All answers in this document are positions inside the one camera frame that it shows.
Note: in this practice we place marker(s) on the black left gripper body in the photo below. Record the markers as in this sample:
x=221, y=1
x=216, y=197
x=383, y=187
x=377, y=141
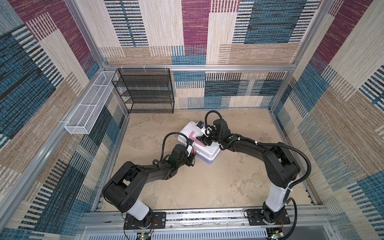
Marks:
x=188, y=160

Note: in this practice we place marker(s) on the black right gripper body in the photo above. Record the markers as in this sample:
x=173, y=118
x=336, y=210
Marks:
x=207, y=142

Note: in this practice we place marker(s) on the white and blue toolbox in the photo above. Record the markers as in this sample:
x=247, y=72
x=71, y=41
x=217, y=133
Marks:
x=206, y=153

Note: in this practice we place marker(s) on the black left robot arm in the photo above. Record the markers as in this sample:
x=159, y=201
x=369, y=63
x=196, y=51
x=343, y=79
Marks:
x=124, y=188

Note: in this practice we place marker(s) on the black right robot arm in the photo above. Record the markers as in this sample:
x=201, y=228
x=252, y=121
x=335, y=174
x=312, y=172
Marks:
x=286, y=166

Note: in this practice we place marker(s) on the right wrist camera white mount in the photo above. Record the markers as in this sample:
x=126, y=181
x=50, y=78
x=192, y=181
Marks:
x=206, y=130

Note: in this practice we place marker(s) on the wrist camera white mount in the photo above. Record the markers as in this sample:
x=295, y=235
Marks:
x=206, y=130
x=190, y=149

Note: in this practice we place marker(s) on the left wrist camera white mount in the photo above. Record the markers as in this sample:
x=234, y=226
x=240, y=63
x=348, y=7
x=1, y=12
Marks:
x=190, y=149

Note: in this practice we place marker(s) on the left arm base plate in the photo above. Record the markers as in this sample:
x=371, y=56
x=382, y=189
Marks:
x=155, y=220

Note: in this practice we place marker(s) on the black wire shelf rack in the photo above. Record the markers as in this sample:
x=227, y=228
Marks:
x=145, y=90

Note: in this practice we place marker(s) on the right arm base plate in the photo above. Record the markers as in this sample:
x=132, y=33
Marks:
x=261, y=217

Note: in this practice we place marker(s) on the white wire mesh basket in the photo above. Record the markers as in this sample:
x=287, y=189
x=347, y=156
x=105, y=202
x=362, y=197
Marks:
x=87, y=112

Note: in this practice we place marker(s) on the aluminium front rail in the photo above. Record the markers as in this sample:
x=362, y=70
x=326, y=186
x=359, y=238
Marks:
x=305, y=215

